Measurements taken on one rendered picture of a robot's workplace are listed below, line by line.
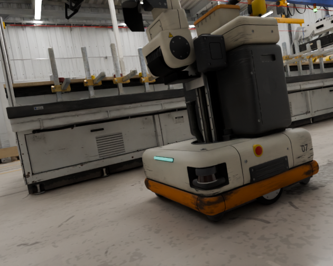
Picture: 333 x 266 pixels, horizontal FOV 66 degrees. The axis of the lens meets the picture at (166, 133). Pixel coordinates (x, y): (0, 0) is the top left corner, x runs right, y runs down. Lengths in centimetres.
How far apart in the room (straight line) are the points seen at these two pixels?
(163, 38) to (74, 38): 899
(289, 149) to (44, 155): 186
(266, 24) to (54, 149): 185
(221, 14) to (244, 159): 72
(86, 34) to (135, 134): 796
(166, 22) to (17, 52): 873
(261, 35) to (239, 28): 11
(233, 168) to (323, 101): 380
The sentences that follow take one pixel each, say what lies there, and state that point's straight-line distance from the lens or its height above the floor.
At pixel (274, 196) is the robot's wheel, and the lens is 120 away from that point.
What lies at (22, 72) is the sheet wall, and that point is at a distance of 957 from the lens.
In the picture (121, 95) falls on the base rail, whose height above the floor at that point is 70.
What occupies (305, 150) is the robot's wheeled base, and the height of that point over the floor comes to 18.
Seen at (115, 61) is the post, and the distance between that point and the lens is 231.
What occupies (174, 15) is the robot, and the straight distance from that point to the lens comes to 121.
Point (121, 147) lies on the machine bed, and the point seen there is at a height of 23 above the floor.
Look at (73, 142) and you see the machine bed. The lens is 239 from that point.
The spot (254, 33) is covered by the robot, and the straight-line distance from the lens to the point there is 123.
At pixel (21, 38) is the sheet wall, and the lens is 986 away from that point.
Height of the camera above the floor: 43
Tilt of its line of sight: 3 degrees down
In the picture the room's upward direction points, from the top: 10 degrees counter-clockwise
